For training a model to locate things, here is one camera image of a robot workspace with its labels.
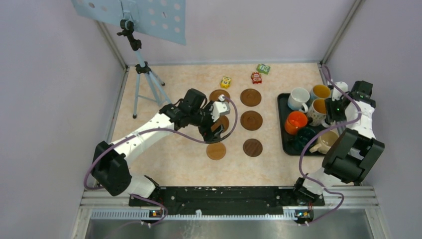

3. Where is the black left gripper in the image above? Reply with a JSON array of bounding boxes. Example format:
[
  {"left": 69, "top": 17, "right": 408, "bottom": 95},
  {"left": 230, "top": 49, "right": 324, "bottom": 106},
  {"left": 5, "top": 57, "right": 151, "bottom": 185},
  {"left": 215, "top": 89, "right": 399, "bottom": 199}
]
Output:
[{"left": 190, "top": 101, "right": 224, "bottom": 143}]

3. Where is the patterned white mug yellow inside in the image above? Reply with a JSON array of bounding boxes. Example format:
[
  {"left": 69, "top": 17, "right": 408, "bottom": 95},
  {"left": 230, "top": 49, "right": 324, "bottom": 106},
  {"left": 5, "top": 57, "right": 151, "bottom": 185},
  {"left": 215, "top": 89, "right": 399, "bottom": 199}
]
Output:
[{"left": 306, "top": 98, "right": 327, "bottom": 127}]

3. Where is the brown ridged coaster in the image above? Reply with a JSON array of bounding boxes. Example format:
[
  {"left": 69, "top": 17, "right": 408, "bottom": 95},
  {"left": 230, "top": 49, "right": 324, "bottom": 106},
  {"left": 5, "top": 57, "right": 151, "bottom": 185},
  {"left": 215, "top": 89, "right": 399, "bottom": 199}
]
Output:
[
  {"left": 240, "top": 111, "right": 263, "bottom": 131},
  {"left": 209, "top": 89, "right": 230, "bottom": 102},
  {"left": 240, "top": 89, "right": 262, "bottom": 107},
  {"left": 211, "top": 116, "right": 229, "bottom": 132}
]

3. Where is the blue mug yellow inside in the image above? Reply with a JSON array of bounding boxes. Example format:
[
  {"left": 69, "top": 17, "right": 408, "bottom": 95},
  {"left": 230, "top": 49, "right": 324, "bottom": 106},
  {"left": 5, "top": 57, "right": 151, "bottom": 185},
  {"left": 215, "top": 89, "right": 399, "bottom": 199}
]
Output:
[{"left": 310, "top": 85, "right": 331, "bottom": 101}]

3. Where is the light wood coaster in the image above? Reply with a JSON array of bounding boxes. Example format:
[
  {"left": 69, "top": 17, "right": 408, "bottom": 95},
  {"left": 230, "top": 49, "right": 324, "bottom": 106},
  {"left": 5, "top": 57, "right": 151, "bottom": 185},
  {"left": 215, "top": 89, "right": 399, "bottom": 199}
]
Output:
[{"left": 206, "top": 142, "right": 226, "bottom": 160}]

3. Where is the brown ridged coaster front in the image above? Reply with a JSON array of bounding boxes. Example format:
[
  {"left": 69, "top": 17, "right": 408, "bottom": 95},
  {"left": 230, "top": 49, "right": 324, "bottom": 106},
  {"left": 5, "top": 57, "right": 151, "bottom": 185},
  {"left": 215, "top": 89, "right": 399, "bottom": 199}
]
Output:
[{"left": 240, "top": 111, "right": 263, "bottom": 131}]

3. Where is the dark walnut wood coaster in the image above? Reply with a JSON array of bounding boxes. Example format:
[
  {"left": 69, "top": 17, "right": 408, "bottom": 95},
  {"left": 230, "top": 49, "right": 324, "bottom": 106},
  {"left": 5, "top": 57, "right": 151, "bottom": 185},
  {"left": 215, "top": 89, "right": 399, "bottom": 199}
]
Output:
[{"left": 243, "top": 138, "right": 263, "bottom": 157}]

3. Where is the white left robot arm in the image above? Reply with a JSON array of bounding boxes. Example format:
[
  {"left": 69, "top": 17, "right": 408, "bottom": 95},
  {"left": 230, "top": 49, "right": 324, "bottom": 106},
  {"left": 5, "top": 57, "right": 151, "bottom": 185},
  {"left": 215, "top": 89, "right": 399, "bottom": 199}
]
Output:
[{"left": 89, "top": 89, "right": 230, "bottom": 206}]

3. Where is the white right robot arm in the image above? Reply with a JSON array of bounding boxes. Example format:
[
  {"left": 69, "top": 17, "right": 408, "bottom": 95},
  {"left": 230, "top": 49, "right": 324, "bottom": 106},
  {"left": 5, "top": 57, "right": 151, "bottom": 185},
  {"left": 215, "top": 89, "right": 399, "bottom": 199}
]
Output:
[{"left": 292, "top": 81, "right": 385, "bottom": 205}]

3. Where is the dark teal glass cup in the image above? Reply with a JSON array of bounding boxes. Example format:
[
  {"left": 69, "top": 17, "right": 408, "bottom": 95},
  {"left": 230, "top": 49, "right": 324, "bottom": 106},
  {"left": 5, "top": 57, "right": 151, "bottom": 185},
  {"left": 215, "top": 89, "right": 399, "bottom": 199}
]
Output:
[{"left": 292, "top": 127, "right": 317, "bottom": 154}]

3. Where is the orange glass cup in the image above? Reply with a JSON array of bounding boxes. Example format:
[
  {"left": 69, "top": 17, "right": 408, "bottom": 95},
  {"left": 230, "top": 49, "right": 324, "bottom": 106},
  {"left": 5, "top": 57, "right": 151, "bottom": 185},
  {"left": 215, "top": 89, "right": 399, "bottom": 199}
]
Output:
[{"left": 284, "top": 111, "right": 308, "bottom": 135}]

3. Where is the beige ceramic mug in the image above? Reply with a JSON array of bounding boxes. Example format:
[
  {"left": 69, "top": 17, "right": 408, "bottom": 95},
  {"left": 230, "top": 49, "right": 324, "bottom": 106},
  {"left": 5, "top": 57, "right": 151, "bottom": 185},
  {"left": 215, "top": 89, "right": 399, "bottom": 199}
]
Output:
[{"left": 309, "top": 130, "right": 339, "bottom": 154}]

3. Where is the white ceramic mug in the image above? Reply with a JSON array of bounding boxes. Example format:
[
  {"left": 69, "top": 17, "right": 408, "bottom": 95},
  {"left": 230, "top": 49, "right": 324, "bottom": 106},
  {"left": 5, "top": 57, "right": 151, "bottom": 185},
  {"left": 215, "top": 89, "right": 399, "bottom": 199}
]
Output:
[{"left": 287, "top": 87, "right": 310, "bottom": 114}]

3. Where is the yellow owl toy block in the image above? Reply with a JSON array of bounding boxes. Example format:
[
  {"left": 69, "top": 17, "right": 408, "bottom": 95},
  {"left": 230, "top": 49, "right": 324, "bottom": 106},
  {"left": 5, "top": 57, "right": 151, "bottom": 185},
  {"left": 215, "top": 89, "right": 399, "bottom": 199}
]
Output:
[{"left": 220, "top": 76, "right": 232, "bottom": 89}]

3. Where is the black serving tray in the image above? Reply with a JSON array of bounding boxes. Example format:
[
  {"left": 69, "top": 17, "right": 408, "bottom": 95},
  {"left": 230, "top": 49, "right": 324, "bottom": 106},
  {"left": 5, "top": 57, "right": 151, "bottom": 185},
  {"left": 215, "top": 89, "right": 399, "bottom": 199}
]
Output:
[{"left": 277, "top": 93, "right": 325, "bottom": 156}]

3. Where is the light blue tripod stand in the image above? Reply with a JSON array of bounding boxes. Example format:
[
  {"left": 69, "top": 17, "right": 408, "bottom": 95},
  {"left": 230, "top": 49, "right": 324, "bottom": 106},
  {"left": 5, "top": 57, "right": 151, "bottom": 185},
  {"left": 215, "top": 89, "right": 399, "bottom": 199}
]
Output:
[{"left": 117, "top": 19, "right": 171, "bottom": 119}]

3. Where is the red owl toy block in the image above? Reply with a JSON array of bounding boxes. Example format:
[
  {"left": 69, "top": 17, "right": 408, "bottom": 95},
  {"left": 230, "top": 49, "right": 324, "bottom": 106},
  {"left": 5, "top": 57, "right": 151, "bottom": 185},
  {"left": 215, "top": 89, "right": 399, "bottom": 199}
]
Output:
[{"left": 251, "top": 72, "right": 262, "bottom": 84}]

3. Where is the green owl toy block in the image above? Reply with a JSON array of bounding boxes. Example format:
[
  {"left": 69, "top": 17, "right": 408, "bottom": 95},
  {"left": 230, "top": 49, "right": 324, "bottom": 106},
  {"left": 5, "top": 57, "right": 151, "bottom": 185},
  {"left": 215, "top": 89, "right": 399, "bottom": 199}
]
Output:
[{"left": 256, "top": 64, "right": 271, "bottom": 75}]

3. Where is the light blue perforated board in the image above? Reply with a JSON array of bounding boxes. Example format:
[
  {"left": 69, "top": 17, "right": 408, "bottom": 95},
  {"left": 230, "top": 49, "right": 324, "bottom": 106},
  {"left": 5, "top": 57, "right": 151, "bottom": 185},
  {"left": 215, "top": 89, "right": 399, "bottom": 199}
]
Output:
[{"left": 72, "top": 0, "right": 186, "bottom": 45}]

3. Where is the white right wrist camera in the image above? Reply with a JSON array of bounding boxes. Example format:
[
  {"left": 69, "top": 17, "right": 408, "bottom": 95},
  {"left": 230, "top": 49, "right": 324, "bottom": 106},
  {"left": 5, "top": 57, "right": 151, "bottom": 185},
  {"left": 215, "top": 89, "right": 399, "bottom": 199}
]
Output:
[{"left": 331, "top": 81, "right": 349, "bottom": 101}]

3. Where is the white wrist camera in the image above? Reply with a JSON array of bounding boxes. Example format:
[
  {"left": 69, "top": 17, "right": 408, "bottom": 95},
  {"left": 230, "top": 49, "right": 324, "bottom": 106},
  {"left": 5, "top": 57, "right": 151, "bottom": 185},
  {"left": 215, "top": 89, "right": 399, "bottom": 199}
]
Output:
[
  {"left": 211, "top": 94, "right": 231, "bottom": 122},
  {"left": 331, "top": 81, "right": 349, "bottom": 101}
]

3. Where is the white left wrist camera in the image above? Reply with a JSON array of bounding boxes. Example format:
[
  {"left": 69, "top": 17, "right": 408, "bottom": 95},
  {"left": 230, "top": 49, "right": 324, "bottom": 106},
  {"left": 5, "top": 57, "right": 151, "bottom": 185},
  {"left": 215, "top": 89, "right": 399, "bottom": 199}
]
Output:
[{"left": 211, "top": 94, "right": 231, "bottom": 122}]

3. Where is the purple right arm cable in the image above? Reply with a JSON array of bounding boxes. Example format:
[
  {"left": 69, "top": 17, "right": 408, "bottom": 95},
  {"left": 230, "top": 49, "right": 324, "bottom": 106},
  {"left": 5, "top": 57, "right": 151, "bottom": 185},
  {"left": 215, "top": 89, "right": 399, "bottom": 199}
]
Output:
[{"left": 298, "top": 64, "right": 363, "bottom": 225}]

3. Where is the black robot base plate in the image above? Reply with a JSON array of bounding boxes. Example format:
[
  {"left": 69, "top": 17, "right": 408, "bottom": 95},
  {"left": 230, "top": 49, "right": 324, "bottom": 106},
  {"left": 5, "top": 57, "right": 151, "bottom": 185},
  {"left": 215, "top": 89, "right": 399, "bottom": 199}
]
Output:
[{"left": 128, "top": 186, "right": 325, "bottom": 217}]

